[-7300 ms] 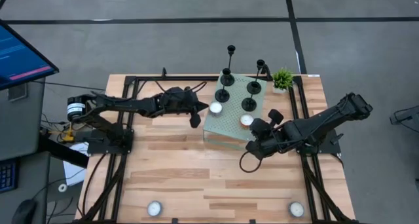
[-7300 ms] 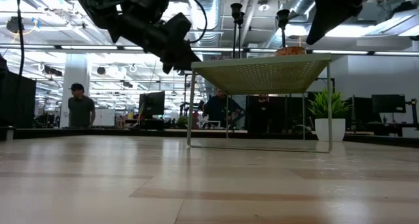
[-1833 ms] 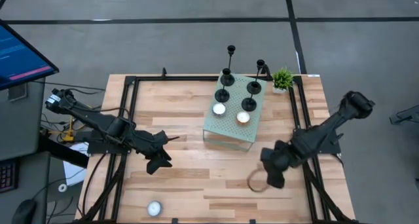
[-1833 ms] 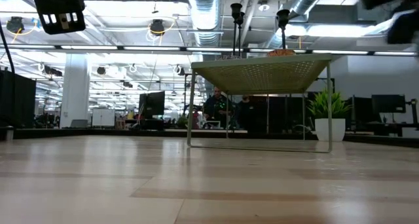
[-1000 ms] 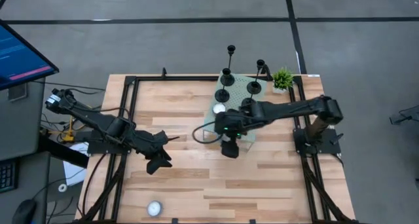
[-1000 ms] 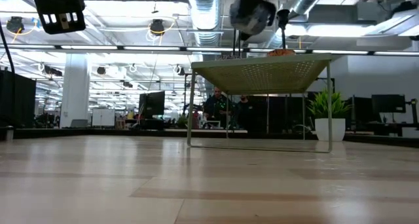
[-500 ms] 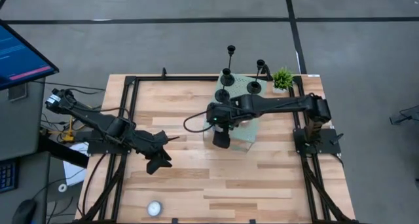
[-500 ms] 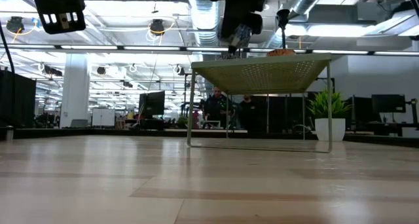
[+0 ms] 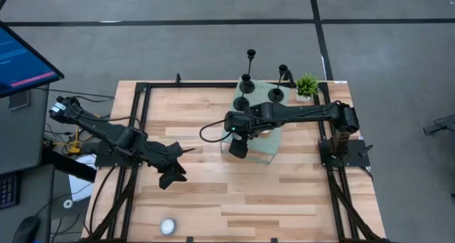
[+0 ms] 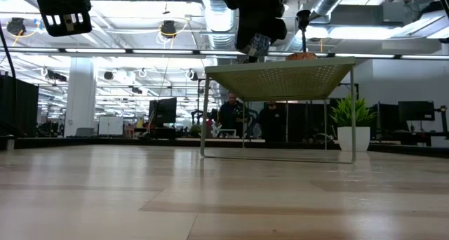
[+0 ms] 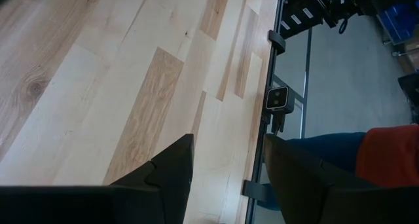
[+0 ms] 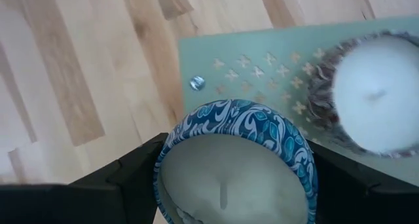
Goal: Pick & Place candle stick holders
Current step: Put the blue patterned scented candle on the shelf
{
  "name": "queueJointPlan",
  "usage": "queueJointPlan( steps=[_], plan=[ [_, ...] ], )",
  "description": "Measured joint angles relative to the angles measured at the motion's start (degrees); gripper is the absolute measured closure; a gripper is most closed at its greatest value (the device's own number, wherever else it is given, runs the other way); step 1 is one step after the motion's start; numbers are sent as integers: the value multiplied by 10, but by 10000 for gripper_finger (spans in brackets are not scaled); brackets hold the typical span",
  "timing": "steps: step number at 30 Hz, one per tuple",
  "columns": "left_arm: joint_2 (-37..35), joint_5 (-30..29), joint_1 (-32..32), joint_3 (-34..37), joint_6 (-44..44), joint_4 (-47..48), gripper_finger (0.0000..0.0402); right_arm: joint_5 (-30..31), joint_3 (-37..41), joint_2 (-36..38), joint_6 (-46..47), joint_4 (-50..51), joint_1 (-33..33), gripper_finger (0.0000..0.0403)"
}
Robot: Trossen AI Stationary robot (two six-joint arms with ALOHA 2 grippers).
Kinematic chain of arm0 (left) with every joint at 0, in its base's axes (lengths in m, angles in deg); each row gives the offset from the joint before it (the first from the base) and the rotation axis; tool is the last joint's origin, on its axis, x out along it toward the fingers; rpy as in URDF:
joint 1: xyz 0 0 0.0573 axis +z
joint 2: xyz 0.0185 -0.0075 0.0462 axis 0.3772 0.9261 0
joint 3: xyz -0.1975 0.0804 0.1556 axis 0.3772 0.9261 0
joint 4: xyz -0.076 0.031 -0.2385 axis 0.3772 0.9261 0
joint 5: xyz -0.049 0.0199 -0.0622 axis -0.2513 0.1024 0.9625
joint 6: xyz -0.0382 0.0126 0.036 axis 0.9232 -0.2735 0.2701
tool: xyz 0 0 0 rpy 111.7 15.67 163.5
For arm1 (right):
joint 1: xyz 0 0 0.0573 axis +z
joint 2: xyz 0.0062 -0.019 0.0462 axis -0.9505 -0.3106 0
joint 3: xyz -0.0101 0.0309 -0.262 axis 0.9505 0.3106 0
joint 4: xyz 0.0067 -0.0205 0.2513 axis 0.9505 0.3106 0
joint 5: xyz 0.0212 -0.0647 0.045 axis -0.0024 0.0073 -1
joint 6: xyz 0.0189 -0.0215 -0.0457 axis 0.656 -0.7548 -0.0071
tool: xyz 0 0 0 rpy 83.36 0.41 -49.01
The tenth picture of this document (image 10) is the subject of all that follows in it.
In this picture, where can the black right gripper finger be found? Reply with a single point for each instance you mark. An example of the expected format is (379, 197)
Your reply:
(245, 29)
(277, 28)

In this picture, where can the white candle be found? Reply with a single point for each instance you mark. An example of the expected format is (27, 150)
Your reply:
(301, 56)
(259, 45)

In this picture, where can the green perforated metal shelf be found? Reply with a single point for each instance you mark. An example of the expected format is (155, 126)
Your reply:
(280, 80)

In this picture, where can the black ceiling lamp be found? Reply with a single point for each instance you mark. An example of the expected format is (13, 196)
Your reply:
(168, 28)
(15, 26)

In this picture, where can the person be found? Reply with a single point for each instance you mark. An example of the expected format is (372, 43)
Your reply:
(271, 122)
(229, 117)

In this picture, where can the black partition panel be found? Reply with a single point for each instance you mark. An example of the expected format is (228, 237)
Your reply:
(305, 120)

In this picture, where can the small potted plant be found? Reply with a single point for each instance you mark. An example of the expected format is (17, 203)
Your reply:
(194, 129)

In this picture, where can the black computer monitor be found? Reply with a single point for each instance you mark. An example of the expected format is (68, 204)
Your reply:
(163, 111)
(416, 111)
(384, 117)

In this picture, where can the green plant in white pot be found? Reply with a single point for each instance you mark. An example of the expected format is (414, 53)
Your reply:
(352, 138)

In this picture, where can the long ceiling light strip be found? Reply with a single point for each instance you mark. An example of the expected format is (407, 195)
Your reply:
(94, 51)

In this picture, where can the white cabinet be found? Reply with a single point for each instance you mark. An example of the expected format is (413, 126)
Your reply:
(110, 125)

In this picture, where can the white pillar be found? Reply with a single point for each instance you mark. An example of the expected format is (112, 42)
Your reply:
(80, 99)

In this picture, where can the grey cup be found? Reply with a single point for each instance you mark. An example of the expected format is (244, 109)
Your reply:
(10, 143)

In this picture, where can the silver ventilation duct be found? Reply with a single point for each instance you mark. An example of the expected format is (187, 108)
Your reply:
(329, 1)
(214, 22)

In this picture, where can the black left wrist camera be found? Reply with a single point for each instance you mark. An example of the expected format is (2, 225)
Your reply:
(63, 5)

